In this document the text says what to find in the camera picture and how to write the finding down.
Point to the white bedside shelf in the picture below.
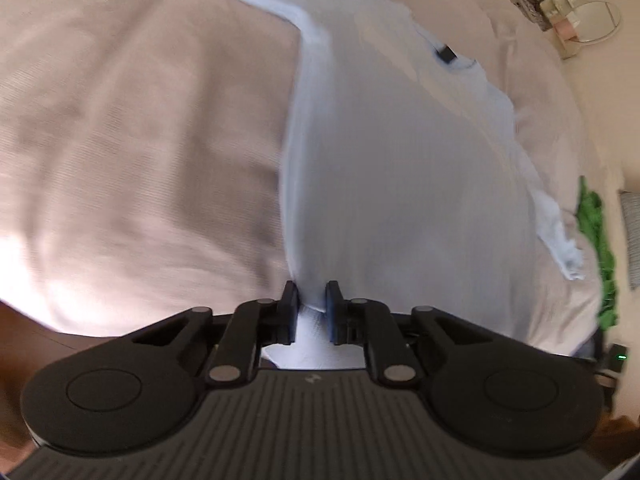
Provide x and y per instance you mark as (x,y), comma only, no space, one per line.
(545,14)

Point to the black device green light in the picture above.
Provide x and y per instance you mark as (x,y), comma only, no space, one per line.
(616,358)

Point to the oval vanity mirror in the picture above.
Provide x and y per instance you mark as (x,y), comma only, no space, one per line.
(594,21)

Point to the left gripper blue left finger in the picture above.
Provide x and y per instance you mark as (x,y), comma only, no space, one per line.
(254,325)

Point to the light blue sweatshirt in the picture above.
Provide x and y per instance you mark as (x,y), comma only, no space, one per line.
(423,151)

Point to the pink cup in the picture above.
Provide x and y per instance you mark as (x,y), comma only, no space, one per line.
(565,30)

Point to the grey checked pillow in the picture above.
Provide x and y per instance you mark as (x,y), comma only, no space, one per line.
(630,203)

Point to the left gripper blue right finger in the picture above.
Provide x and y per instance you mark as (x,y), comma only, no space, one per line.
(370,325)

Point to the green knit garment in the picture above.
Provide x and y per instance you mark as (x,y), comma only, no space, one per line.
(590,215)

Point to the grey bed cover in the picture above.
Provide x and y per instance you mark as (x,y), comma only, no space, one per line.
(140,144)

